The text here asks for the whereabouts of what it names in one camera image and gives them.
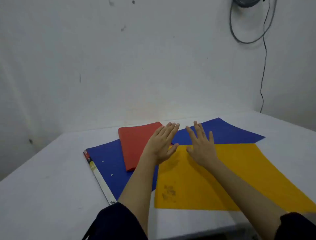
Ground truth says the dark wall-mounted device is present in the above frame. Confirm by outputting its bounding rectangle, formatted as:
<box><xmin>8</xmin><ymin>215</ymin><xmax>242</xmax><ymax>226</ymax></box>
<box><xmin>233</xmin><ymin>0</ymin><xmax>261</xmax><ymax>8</ymax></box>

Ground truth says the person's right forearm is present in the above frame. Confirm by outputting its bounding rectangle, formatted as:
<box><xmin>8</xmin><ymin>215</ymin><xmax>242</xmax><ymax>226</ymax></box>
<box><xmin>204</xmin><ymin>159</ymin><xmax>288</xmax><ymax>240</ymax></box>

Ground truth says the blue binder with white spine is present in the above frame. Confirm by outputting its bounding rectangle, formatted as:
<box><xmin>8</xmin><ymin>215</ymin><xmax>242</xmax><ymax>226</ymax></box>
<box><xmin>83</xmin><ymin>139</ymin><xmax>159</xmax><ymax>206</ymax></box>

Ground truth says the thin black cable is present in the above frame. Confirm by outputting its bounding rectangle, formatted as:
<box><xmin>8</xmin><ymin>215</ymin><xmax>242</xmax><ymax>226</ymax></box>
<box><xmin>259</xmin><ymin>0</ymin><xmax>271</xmax><ymax>113</ymax></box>

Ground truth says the person's right hand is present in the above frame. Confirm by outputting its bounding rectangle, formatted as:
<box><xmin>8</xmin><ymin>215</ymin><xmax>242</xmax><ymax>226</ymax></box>
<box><xmin>185</xmin><ymin>121</ymin><xmax>220</xmax><ymax>168</ymax></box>

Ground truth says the grey looped cable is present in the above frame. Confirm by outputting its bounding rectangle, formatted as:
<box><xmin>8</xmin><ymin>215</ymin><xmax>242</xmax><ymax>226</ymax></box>
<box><xmin>229</xmin><ymin>0</ymin><xmax>277</xmax><ymax>45</ymax></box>

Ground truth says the person's dark right sleeve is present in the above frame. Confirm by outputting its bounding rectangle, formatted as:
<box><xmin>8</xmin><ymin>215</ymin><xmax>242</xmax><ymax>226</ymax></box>
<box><xmin>274</xmin><ymin>212</ymin><xmax>316</xmax><ymax>240</ymax></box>

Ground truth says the person's left forearm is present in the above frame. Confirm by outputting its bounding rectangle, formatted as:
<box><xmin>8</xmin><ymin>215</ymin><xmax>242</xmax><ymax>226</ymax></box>
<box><xmin>118</xmin><ymin>153</ymin><xmax>161</xmax><ymax>236</ymax></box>

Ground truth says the blue paper sheet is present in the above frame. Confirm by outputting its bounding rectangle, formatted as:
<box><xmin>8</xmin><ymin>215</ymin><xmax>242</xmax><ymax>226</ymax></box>
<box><xmin>171</xmin><ymin>117</ymin><xmax>266</xmax><ymax>146</ymax></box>

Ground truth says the yellow paper sheet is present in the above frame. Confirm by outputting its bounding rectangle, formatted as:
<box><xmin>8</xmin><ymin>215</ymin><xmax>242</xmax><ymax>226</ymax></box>
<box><xmin>154</xmin><ymin>143</ymin><xmax>316</xmax><ymax>213</ymax></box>

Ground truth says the person's dark sleeve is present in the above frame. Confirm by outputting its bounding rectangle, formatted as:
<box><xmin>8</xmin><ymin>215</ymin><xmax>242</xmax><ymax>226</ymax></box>
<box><xmin>274</xmin><ymin>212</ymin><xmax>316</xmax><ymax>240</ymax></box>
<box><xmin>82</xmin><ymin>202</ymin><xmax>148</xmax><ymax>240</ymax></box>

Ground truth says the person's left hand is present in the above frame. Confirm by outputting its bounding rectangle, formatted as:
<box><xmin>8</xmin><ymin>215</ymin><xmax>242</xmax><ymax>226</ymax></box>
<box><xmin>143</xmin><ymin>122</ymin><xmax>180</xmax><ymax>165</ymax></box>

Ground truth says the person's dark left sleeve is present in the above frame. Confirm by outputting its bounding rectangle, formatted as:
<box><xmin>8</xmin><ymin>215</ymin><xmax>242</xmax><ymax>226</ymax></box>
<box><xmin>82</xmin><ymin>202</ymin><xmax>148</xmax><ymax>240</ymax></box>

